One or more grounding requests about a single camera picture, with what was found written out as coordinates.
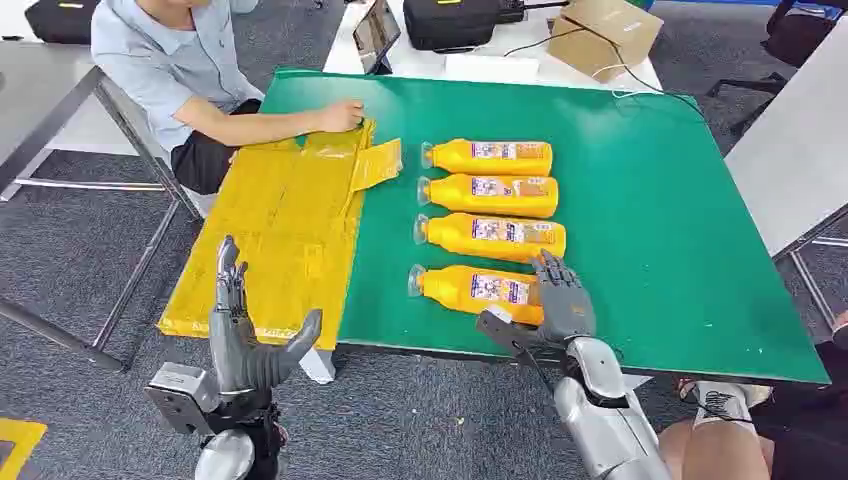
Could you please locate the person's right hand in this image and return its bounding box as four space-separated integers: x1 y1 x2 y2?
317 99 367 134

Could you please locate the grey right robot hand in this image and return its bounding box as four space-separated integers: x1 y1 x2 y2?
529 249 598 347

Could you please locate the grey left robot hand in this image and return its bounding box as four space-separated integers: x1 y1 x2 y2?
209 235 324 397

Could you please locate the orange detergent bottle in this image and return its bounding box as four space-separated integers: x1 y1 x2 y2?
407 264 546 327
412 211 568 264
416 173 560 219
421 138 554 178

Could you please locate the dark tablet on stand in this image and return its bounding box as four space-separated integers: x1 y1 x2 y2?
351 0 403 76

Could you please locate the green table mat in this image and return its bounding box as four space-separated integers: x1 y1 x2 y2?
260 68 831 387

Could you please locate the yellow sheet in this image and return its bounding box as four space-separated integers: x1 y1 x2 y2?
157 119 404 352

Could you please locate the large black carry case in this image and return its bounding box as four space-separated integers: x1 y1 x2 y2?
402 0 505 53

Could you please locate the person seated beside table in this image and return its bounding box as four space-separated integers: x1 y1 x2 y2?
90 0 367 197

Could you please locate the black device with rod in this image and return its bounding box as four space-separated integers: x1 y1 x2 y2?
496 0 571 26

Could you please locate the person seated beside robot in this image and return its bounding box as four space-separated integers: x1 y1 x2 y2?
657 311 848 480

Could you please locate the yellow floor tape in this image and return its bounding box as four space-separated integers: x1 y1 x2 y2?
0 418 49 480

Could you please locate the brown cardboard box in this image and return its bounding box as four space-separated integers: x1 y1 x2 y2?
547 0 664 85

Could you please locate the grey table with metal legs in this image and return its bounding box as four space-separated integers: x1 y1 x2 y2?
723 16 848 333

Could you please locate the black bag with yellow tag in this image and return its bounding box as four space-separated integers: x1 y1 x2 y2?
24 0 102 46

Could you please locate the black office chair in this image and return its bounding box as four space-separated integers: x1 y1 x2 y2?
705 0 848 137

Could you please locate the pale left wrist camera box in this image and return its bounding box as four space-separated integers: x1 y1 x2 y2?
144 361 221 437

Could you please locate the thin white cable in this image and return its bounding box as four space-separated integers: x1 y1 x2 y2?
589 62 664 99

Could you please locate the thin black cable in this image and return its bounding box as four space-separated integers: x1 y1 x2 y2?
503 26 707 121

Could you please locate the steel table with frame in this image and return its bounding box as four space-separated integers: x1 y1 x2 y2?
0 40 205 374

